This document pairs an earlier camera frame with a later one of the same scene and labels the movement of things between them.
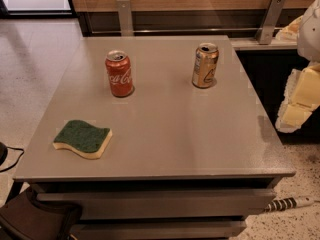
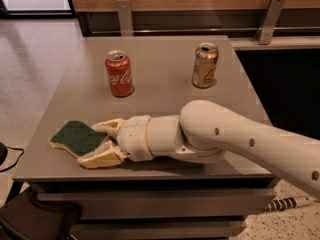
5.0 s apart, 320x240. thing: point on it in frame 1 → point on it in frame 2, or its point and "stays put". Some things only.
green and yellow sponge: (82, 138) stays put
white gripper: (310, 34) → (136, 138)
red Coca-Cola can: (118, 66) stays put
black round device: (3, 152) stays put
